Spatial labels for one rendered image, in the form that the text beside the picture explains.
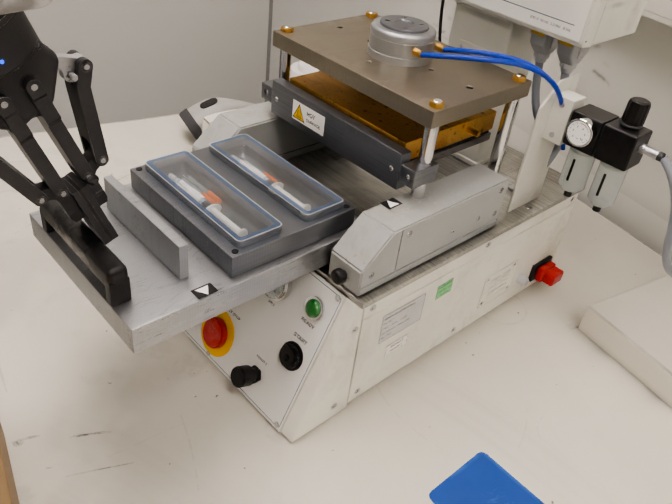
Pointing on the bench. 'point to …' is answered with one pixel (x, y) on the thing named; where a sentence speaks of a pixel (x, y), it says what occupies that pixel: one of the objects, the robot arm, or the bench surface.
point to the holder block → (293, 230)
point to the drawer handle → (89, 252)
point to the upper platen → (401, 132)
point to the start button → (289, 356)
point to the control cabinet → (528, 21)
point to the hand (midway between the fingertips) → (89, 209)
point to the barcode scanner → (193, 117)
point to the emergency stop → (215, 332)
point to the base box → (424, 315)
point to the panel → (297, 326)
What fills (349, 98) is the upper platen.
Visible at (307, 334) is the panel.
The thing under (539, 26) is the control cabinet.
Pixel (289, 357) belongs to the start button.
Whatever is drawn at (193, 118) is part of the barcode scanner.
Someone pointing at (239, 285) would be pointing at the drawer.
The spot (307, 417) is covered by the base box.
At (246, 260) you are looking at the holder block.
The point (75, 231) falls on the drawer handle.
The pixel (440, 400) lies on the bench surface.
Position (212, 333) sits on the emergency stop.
